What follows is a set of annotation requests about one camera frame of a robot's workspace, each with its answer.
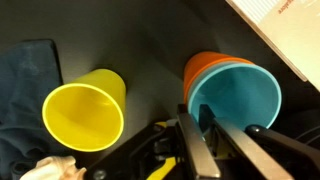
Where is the light blue plastic cup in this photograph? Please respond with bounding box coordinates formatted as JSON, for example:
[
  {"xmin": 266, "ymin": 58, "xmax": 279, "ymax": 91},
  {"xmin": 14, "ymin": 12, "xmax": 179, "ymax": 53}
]
[{"xmin": 187, "ymin": 62, "xmax": 282, "ymax": 130}]

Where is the dark blue cloth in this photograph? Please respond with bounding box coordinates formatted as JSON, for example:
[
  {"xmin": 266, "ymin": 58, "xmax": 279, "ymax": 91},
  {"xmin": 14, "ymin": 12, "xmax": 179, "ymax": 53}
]
[{"xmin": 0, "ymin": 40, "xmax": 69, "ymax": 180}]

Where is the peach pink cloth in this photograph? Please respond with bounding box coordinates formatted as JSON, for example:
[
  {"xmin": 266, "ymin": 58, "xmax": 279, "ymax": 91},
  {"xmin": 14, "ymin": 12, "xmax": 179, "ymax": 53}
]
[{"xmin": 20, "ymin": 156, "xmax": 87, "ymax": 180}]

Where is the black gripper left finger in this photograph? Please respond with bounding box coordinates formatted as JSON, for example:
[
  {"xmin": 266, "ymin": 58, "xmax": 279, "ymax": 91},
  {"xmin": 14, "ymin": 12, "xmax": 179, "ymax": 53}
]
[{"xmin": 177, "ymin": 104, "xmax": 221, "ymax": 180}]

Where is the orange plastic cup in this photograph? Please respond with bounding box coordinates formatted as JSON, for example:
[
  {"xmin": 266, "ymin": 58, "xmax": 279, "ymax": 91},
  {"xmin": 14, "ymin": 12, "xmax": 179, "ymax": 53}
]
[{"xmin": 183, "ymin": 51, "xmax": 251, "ymax": 102}]

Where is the yellow plastic cup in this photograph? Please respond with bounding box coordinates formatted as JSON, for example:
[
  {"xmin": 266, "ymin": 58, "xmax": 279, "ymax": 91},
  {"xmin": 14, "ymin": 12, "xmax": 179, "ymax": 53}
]
[{"xmin": 42, "ymin": 69, "xmax": 126, "ymax": 152}]

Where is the orange Intelligent Robotic Systems book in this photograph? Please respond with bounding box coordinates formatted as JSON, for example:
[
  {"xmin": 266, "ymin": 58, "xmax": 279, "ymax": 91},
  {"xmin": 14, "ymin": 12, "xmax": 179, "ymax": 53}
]
[{"xmin": 225, "ymin": 0, "xmax": 320, "ymax": 91}]

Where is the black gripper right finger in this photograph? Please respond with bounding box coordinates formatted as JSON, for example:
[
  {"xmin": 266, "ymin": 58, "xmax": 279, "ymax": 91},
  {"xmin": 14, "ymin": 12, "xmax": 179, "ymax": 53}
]
[{"xmin": 199, "ymin": 105, "xmax": 293, "ymax": 180}]

